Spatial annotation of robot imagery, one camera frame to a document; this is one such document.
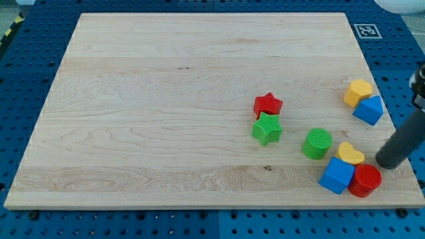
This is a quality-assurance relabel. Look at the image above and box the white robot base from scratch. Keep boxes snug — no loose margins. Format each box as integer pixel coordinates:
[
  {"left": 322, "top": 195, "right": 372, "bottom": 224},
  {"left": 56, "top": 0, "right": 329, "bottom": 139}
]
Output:
[{"left": 374, "top": 0, "right": 424, "bottom": 15}]

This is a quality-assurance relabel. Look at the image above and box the yellow heart block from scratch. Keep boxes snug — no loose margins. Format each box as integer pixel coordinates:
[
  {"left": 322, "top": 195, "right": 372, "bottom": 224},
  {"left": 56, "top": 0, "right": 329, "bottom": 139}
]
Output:
[{"left": 335, "top": 141, "right": 365, "bottom": 166}]

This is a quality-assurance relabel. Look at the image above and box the blue cube block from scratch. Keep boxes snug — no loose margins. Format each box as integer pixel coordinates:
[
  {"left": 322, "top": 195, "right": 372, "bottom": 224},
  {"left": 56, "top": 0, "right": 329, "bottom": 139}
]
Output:
[{"left": 319, "top": 157, "right": 355, "bottom": 195}]

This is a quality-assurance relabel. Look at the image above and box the large wooden board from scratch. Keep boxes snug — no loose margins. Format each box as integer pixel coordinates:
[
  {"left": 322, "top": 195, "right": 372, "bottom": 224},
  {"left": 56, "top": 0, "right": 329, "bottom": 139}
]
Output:
[{"left": 5, "top": 13, "right": 424, "bottom": 210}]

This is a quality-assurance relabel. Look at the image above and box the green star block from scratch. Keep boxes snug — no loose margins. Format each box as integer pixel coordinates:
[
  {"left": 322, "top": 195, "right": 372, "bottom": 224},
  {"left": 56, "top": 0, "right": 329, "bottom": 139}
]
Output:
[{"left": 252, "top": 112, "right": 283, "bottom": 146}]

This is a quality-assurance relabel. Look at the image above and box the red star block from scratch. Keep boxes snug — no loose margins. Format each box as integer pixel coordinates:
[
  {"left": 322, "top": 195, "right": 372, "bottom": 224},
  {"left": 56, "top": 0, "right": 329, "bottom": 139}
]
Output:
[{"left": 253, "top": 92, "right": 284, "bottom": 120}]

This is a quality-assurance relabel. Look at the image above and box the green cylinder block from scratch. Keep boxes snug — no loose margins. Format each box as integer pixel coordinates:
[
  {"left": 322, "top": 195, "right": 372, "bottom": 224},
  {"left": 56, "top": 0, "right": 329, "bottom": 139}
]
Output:
[{"left": 301, "top": 127, "right": 333, "bottom": 160}]

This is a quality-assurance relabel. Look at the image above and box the yellow hexagon block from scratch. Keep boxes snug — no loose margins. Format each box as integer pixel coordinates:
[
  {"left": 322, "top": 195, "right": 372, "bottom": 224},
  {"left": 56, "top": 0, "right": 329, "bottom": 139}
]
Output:
[{"left": 343, "top": 79, "right": 373, "bottom": 108}]

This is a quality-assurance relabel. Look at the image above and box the blue pentagon block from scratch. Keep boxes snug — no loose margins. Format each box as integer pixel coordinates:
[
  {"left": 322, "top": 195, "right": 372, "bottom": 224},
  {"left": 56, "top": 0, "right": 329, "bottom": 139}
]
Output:
[{"left": 353, "top": 96, "right": 384, "bottom": 125}]

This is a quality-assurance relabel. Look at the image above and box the red cylinder block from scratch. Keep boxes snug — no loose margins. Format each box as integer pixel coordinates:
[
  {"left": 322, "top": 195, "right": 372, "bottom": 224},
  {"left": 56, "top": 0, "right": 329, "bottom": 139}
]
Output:
[{"left": 347, "top": 163, "right": 383, "bottom": 198}]

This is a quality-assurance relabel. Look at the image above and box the white fiducial marker tag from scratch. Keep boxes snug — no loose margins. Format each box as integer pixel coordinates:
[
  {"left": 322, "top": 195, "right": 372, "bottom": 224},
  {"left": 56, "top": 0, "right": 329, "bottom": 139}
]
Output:
[{"left": 354, "top": 23, "right": 382, "bottom": 39}]

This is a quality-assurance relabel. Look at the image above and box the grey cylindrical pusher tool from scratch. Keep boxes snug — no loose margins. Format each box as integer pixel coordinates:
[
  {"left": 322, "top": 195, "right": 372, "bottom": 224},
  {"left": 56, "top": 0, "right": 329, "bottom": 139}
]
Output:
[{"left": 375, "top": 64, "right": 424, "bottom": 169}]

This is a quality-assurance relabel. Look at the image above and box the black bolt left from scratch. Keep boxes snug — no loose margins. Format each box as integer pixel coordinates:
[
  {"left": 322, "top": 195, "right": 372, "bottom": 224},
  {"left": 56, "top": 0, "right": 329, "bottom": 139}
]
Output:
[{"left": 28, "top": 210, "right": 39, "bottom": 220}]

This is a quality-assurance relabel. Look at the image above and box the black bolt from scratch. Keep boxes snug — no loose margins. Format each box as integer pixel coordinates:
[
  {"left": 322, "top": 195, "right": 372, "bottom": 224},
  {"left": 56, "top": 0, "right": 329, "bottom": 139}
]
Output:
[
  {"left": 28, "top": 210, "right": 39, "bottom": 220},
  {"left": 396, "top": 208, "right": 409, "bottom": 218}
]

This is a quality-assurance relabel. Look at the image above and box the black bolt right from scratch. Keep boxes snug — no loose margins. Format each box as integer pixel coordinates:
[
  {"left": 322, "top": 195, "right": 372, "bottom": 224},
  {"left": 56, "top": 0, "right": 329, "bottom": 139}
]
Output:
[{"left": 396, "top": 208, "right": 409, "bottom": 218}]

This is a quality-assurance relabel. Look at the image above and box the black yellow hazard tape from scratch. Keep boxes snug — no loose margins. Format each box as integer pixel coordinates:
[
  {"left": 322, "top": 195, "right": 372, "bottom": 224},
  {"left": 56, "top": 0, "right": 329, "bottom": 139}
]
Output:
[{"left": 1, "top": 12, "right": 25, "bottom": 48}]

